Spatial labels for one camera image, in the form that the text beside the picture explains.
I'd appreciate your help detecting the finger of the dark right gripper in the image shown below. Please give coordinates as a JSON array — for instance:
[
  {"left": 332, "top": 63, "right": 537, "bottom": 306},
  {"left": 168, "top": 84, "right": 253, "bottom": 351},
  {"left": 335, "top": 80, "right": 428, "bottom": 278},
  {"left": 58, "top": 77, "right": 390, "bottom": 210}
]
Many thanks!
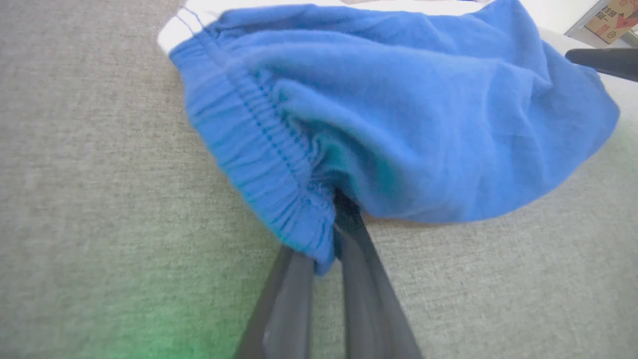
[{"left": 565, "top": 48, "right": 638, "bottom": 83}]

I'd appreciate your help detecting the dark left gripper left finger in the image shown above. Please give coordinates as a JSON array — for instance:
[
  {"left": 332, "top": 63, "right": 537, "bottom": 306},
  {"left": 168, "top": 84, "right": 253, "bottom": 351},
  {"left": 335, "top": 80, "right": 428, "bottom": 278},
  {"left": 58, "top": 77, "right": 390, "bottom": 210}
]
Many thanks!
[{"left": 233, "top": 244, "right": 317, "bottom": 359}]

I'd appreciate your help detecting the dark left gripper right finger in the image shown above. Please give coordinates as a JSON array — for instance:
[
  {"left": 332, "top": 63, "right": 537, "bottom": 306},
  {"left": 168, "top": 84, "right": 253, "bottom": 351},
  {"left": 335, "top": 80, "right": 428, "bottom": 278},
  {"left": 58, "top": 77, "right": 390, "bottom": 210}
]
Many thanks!
[{"left": 331, "top": 187, "right": 425, "bottom": 359}]

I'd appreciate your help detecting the blue cloth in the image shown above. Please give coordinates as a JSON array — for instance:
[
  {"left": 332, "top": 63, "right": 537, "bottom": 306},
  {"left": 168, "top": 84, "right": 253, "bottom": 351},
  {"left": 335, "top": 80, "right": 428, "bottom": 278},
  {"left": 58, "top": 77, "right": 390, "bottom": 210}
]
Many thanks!
[{"left": 157, "top": 0, "right": 621, "bottom": 276}]

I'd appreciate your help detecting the brown cardboard box red print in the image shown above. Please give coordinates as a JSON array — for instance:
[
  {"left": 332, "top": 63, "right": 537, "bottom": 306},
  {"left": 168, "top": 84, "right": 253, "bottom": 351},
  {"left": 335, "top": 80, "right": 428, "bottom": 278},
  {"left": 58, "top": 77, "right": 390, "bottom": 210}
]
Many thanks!
[{"left": 584, "top": 0, "right": 638, "bottom": 44}]

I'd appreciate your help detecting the white cloth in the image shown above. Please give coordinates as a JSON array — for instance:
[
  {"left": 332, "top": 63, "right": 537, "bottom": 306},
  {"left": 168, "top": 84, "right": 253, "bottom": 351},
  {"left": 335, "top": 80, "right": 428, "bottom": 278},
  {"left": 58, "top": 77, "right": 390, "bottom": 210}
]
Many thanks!
[{"left": 0, "top": 0, "right": 638, "bottom": 359}]

